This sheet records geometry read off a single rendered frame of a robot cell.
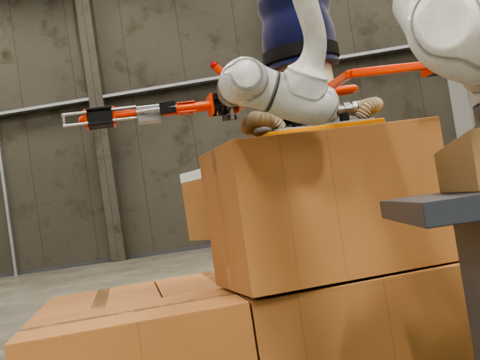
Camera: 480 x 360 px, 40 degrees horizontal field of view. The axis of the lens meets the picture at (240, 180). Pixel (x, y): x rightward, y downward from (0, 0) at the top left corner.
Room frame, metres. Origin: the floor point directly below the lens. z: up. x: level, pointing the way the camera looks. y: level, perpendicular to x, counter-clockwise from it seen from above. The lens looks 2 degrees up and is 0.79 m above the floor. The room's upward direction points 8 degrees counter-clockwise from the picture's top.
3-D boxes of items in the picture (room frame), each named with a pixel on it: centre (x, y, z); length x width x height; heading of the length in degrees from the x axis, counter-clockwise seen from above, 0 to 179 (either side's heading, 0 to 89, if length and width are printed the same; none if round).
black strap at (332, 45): (1.92, -0.23, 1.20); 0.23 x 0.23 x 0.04
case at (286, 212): (1.91, -0.22, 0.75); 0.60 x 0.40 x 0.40; 106
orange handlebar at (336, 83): (1.77, -0.06, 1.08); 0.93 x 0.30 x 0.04; 101
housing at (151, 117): (1.84, 0.23, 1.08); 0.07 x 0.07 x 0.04; 11
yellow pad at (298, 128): (1.83, -0.25, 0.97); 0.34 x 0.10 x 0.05; 101
